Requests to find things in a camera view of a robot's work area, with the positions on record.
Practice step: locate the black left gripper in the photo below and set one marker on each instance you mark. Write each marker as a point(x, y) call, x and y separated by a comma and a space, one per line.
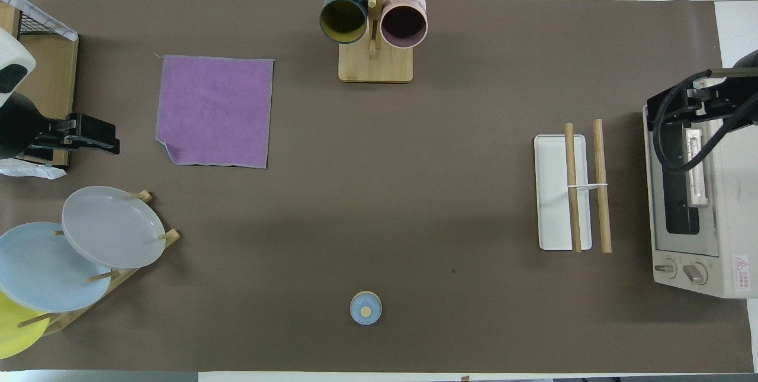
point(18, 127)

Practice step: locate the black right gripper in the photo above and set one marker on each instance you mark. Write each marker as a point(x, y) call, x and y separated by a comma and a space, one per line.
point(746, 92)

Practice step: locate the purple and grey towel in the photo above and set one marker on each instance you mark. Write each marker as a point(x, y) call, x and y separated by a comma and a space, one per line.
point(213, 109)

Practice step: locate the wooden plate rack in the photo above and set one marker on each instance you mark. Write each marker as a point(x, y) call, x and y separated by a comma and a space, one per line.
point(170, 235)

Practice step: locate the white towel rack wooden bars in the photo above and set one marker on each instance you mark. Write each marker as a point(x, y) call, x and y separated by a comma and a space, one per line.
point(553, 192)

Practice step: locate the white crumpled sheet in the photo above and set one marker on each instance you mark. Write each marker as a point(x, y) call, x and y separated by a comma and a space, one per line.
point(29, 170)

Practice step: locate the grey plate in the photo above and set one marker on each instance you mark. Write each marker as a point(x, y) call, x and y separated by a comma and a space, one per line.
point(112, 228)

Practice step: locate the white marble patterned sheet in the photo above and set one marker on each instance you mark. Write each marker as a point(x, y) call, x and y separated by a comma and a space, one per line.
point(47, 19)

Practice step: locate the beige toaster oven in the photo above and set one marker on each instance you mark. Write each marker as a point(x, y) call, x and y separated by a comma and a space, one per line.
point(734, 222)

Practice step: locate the light blue plate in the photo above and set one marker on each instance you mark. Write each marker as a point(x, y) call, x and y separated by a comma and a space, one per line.
point(41, 269)

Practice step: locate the yellow plate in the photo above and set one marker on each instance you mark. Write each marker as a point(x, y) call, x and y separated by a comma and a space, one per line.
point(15, 328)

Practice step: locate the dark teal mug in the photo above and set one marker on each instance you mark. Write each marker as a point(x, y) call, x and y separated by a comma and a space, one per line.
point(343, 18)

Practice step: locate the pink mug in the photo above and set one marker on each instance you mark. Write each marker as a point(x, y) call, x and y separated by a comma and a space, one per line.
point(404, 23)

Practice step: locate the wooden mug tree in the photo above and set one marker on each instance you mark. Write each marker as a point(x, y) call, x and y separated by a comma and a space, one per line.
point(376, 65)

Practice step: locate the brown table mat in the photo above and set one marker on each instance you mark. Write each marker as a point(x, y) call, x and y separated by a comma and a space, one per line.
point(379, 192)

